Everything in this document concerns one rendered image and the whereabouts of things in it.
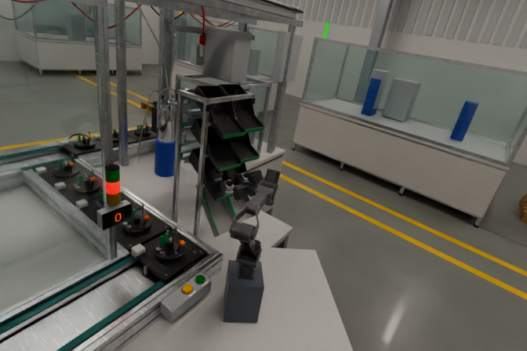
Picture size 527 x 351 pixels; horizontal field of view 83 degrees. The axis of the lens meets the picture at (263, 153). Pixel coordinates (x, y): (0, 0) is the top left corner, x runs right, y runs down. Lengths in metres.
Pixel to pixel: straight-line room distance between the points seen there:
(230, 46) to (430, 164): 3.37
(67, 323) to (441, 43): 9.05
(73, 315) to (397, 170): 4.33
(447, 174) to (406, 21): 5.64
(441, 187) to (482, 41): 5.08
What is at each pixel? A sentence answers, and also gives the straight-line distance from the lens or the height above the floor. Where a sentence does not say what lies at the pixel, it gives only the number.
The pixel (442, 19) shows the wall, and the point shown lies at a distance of 9.33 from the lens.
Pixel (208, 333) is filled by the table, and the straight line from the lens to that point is 1.37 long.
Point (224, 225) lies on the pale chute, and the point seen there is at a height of 1.02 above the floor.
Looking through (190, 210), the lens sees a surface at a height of 0.86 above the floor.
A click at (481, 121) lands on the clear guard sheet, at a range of 4.62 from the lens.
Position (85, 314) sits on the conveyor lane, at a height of 0.92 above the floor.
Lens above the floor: 1.97
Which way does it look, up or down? 22 degrees down
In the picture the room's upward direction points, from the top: 10 degrees clockwise
